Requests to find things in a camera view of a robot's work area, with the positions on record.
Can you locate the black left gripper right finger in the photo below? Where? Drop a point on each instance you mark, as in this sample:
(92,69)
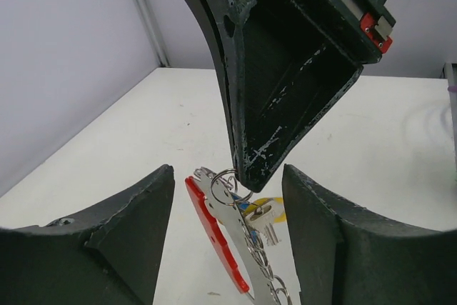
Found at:
(346,254)

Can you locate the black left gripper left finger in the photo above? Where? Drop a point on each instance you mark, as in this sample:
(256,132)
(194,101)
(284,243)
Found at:
(109,253)

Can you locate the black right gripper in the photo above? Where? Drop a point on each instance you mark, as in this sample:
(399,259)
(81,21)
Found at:
(292,60)

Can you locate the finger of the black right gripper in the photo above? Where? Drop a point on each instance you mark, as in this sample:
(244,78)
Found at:
(208,16)

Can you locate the yellow tagged silver key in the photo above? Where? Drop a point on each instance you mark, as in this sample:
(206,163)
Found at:
(262,214)

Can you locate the left aluminium frame post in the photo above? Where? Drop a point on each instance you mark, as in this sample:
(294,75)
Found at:
(155,37)

